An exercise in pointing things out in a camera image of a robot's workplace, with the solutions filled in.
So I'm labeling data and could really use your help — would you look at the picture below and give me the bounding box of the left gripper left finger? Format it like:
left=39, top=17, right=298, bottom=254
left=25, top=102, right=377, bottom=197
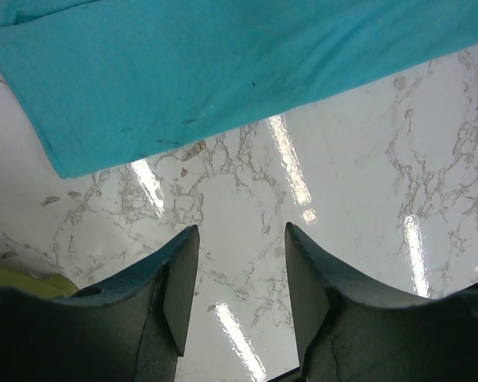
left=0, top=226, right=199, bottom=381

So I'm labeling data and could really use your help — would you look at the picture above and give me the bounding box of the teal t shirt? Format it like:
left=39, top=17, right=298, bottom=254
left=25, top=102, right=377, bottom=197
left=0, top=1, right=478, bottom=178

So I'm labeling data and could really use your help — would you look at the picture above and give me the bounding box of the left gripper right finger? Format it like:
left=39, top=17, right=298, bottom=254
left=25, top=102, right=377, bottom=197
left=285, top=224, right=478, bottom=381

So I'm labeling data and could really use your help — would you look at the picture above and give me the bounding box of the olive green plastic basket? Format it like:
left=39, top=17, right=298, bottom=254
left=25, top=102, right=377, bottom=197
left=0, top=265, right=79, bottom=298

